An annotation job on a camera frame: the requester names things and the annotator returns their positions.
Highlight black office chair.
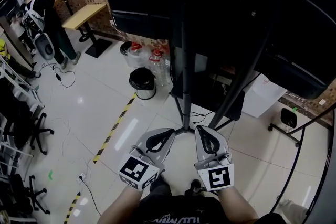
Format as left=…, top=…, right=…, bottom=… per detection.
left=7, top=173, right=50, bottom=216
left=0, top=78, right=55, bottom=155

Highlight black office chairs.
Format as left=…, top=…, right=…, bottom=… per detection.
left=0, top=55, right=45, bottom=184

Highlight steel bin with black bag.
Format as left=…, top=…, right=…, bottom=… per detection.
left=128, top=67, right=158, bottom=100

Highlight person's black shirt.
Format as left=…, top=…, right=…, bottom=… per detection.
left=136, top=194, right=287, bottom=224

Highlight rolling whiteboard with black frame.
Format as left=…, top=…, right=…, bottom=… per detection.
left=267, top=107, right=336, bottom=224

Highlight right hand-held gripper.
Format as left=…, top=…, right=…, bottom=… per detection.
left=194, top=125, right=234, bottom=192

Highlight black metal TV stand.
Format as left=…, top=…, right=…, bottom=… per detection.
left=167, top=0, right=289, bottom=137

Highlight small black and white bin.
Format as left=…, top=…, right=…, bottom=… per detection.
left=280, top=107, right=298, bottom=129

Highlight person's right forearm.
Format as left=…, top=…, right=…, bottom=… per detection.
left=217, top=187, right=259, bottom=223

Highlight yellow black floor tape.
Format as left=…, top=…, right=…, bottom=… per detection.
left=93, top=93, right=137, bottom=165
left=62, top=191, right=82, bottom=224

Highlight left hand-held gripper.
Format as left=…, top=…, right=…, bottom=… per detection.
left=118, top=128, right=176, bottom=191

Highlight black power adapter cable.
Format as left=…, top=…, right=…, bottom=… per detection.
left=39, top=61, right=77, bottom=89

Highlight wooden table with black base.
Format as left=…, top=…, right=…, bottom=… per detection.
left=62, top=4, right=113, bottom=59

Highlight person's black shoe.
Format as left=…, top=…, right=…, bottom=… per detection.
left=149, top=175, right=171, bottom=196
left=185, top=178, right=204, bottom=196

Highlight person's left forearm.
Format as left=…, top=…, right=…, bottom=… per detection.
left=97, top=186, right=144, bottom=224

